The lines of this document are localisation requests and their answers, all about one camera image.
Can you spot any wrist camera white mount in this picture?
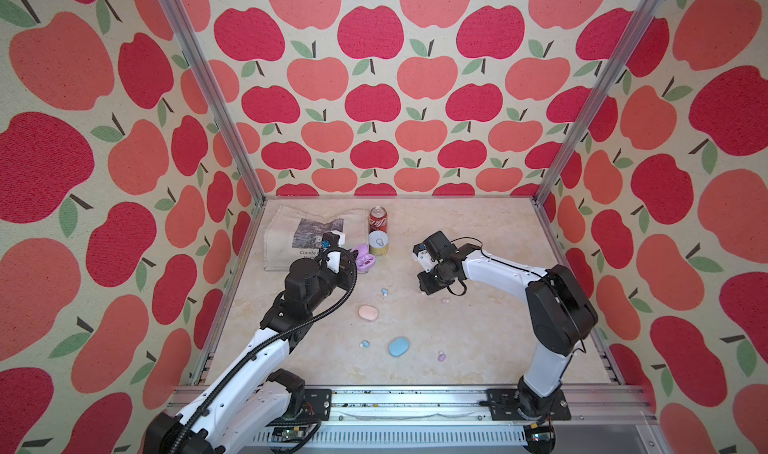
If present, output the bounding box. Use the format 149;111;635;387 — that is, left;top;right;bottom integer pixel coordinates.
412;230;458;273
320;230;345;274

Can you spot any right aluminium frame post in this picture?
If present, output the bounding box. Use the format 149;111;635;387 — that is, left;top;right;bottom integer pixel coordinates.
532;0;666;208

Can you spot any aluminium frame post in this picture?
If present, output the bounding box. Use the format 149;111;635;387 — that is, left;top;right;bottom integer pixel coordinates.
532;0;666;208
158;0;266;208

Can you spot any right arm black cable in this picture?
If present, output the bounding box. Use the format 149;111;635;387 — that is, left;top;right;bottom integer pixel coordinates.
440;236;484;297

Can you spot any beige Monet tote bag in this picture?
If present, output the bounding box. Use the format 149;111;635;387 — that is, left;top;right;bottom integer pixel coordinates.
264;206;368;272

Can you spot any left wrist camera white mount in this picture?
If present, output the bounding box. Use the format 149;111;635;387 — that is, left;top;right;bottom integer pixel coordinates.
320;230;345;274

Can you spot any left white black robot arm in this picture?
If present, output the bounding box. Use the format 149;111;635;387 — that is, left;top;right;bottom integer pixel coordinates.
143;247;358;453

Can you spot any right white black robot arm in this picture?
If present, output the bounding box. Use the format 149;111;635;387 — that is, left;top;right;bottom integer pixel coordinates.
412;232;599;421

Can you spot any red cola can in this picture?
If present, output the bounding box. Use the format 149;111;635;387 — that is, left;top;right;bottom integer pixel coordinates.
368;206;388;233

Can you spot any left aluminium frame post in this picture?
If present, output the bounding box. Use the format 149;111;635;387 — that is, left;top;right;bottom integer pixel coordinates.
158;0;266;208

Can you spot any pink earbud charging case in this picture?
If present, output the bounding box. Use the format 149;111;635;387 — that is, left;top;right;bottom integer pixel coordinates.
358;305;379;322

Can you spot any blue earbud charging case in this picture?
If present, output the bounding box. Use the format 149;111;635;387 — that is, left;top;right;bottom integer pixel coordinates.
388;337;410;357

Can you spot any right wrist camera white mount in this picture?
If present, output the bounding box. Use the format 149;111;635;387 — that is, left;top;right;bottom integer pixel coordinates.
412;230;458;273

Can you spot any purple earbud charging case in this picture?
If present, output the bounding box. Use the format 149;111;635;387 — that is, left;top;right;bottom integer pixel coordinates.
351;243;376;274

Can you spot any yellow tin can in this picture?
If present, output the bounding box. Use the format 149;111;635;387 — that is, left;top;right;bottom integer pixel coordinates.
368;230;389;257

